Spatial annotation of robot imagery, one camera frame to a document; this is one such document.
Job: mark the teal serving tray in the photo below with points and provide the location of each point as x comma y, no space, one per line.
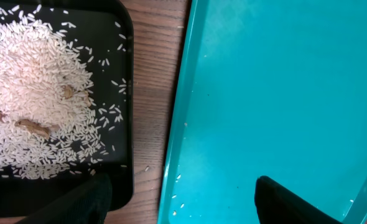
275,88

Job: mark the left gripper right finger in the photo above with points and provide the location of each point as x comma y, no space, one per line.
275,204

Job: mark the pile of rice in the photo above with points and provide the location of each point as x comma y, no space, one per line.
36,57

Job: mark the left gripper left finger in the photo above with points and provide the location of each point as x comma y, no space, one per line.
88,203

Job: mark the brown food scrap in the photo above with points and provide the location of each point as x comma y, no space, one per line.
46,114

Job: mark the black tray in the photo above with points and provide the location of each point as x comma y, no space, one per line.
121,124

